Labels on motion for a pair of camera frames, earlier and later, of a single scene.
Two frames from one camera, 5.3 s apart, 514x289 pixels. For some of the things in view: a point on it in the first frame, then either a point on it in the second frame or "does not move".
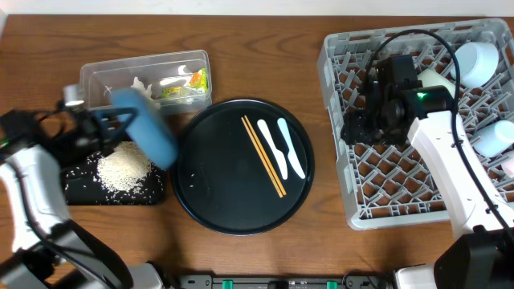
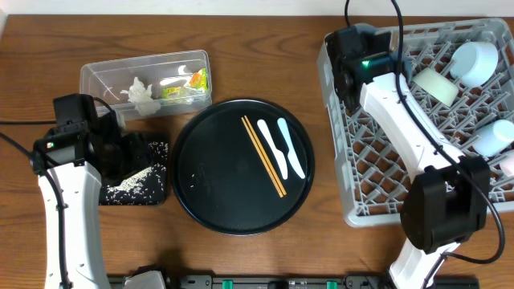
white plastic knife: (283, 162) does not move
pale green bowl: (432, 77) does not move
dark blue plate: (149, 129) to (373, 42)
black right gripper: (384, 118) to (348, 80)
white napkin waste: (147, 93) does not move
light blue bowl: (477, 62) does not move
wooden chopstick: (279, 183) does not move
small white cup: (496, 139) does not move
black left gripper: (96, 127) to (131, 156)
